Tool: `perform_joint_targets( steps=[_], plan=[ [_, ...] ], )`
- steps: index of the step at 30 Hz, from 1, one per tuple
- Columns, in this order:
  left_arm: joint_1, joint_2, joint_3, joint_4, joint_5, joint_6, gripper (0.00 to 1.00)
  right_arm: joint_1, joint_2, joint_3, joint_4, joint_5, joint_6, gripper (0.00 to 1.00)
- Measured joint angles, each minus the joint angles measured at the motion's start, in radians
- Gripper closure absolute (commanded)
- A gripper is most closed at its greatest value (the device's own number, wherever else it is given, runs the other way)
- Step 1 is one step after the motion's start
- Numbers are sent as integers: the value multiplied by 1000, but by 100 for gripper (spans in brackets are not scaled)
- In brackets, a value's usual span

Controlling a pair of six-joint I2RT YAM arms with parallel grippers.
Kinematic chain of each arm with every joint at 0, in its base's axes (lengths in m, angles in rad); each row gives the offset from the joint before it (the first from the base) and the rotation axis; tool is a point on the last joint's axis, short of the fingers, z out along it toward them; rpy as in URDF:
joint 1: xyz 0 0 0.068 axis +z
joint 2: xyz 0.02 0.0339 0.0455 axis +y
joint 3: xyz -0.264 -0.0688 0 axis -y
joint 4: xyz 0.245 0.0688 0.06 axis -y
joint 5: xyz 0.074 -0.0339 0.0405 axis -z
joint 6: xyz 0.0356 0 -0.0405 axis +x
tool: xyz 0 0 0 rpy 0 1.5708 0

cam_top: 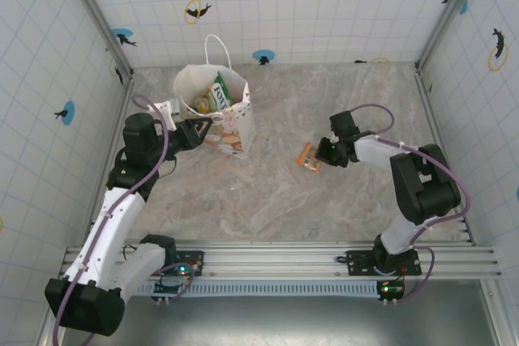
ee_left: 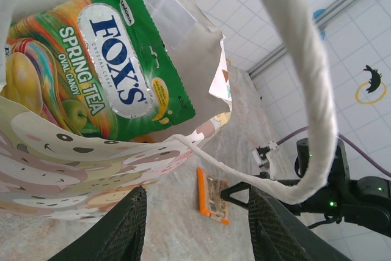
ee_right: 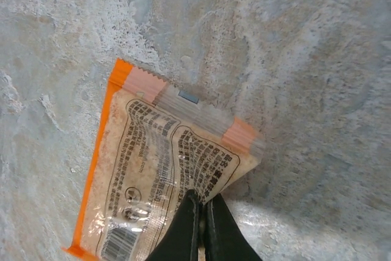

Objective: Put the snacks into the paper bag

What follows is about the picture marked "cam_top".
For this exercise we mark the small orange snack packet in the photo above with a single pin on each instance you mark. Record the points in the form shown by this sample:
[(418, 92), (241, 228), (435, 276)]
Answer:
[(306, 157)]

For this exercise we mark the paper bag with cartoon animals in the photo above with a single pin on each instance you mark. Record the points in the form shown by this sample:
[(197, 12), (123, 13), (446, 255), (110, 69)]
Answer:
[(231, 135)]

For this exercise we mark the green Fox's candy packet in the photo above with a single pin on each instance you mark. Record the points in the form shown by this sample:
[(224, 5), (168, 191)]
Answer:
[(221, 92)]

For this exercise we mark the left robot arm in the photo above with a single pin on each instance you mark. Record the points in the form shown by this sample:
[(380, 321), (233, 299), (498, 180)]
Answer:
[(101, 232)]

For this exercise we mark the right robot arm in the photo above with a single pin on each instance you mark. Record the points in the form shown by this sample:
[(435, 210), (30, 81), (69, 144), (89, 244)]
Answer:
[(425, 196)]

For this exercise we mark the controller board with green light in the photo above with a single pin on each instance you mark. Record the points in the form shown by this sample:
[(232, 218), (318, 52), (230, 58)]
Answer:
[(182, 270), (389, 290)]

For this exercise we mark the aluminium side rail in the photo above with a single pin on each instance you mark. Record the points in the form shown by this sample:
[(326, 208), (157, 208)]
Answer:
[(125, 90), (434, 119)]

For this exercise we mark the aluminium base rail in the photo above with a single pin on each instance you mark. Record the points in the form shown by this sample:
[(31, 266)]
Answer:
[(284, 259)]

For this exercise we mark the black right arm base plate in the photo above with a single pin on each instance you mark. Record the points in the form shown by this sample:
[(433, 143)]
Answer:
[(357, 259)]

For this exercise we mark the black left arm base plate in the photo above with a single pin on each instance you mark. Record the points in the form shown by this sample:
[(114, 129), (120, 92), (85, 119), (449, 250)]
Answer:
[(194, 259)]

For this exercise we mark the aluminium frame post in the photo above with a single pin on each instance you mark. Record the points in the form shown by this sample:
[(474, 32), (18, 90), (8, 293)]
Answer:
[(436, 38), (97, 18)]

